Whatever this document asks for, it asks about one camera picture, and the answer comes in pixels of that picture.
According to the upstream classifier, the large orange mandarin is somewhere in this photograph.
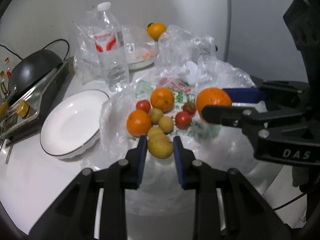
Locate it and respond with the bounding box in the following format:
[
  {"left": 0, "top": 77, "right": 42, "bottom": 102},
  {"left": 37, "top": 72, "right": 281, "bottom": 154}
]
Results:
[{"left": 195, "top": 87, "right": 232, "bottom": 124}]

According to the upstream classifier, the yellow-green small fruit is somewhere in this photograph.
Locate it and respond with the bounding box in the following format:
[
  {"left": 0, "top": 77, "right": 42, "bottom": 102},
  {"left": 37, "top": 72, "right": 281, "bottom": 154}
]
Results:
[
  {"left": 158, "top": 116, "right": 174, "bottom": 134},
  {"left": 147, "top": 126, "right": 164, "bottom": 138},
  {"left": 149, "top": 108, "right": 164, "bottom": 125},
  {"left": 148, "top": 133, "right": 174, "bottom": 159}
]

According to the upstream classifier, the small orange mandarin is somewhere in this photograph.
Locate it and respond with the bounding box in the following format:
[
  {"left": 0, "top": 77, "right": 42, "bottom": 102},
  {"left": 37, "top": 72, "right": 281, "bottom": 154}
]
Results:
[{"left": 126, "top": 109, "right": 152, "bottom": 137}]

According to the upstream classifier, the red tomato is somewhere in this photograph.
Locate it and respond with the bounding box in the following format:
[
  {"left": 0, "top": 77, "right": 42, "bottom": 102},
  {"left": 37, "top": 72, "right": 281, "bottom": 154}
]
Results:
[
  {"left": 175, "top": 111, "right": 192, "bottom": 129},
  {"left": 136, "top": 100, "right": 151, "bottom": 114},
  {"left": 182, "top": 101, "right": 197, "bottom": 116}
]

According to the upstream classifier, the orange mandarin with dark spot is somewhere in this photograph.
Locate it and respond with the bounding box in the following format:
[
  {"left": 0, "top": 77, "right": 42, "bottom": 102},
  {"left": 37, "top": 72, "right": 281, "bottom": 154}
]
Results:
[{"left": 150, "top": 87, "right": 175, "bottom": 112}]

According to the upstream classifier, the printed plastic bag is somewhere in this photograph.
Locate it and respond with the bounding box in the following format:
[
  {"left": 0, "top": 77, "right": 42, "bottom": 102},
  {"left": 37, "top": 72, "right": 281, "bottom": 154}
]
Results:
[{"left": 100, "top": 78, "right": 226, "bottom": 156}]

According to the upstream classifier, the white plate black rim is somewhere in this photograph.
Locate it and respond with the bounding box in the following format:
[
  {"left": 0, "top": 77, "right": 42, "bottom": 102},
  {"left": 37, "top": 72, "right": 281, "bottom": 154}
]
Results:
[{"left": 40, "top": 89, "right": 109, "bottom": 159}]

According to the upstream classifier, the crumpled clear plastic bag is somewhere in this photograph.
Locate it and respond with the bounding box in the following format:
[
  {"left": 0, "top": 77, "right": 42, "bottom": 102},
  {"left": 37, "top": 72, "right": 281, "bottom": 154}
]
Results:
[{"left": 155, "top": 25, "right": 255, "bottom": 94}]

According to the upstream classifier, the orange on back bowl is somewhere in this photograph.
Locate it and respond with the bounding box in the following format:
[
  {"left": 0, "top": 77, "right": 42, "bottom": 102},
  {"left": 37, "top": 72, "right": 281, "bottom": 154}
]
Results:
[{"left": 146, "top": 23, "right": 167, "bottom": 41}]

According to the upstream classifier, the white bowl in plastic bag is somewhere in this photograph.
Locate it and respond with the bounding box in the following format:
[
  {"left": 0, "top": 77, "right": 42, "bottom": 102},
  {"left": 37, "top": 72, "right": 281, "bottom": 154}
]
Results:
[{"left": 73, "top": 10, "right": 158, "bottom": 85}]

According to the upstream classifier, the clear plastic water bottle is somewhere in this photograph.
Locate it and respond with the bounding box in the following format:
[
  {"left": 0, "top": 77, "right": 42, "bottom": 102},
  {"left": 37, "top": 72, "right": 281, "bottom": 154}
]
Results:
[{"left": 91, "top": 2, "right": 130, "bottom": 92}]

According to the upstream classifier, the silver induction cooker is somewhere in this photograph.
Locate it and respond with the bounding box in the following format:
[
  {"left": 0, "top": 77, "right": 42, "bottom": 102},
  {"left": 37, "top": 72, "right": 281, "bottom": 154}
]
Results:
[{"left": 1, "top": 57, "right": 73, "bottom": 146}]

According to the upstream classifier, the black wok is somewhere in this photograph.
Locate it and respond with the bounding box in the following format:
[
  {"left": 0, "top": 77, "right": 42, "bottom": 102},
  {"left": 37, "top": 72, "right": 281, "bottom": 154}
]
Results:
[{"left": 8, "top": 49, "right": 63, "bottom": 106}]

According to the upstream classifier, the red cap sauce bottle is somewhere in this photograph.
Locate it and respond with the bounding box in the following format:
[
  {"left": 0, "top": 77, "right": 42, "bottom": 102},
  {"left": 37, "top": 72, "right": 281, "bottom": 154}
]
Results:
[{"left": 4, "top": 57, "right": 12, "bottom": 78}]

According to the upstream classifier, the black power cable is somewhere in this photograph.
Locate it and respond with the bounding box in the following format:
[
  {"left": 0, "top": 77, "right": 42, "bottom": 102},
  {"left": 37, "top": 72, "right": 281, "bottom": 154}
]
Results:
[{"left": 0, "top": 38, "right": 71, "bottom": 61}]

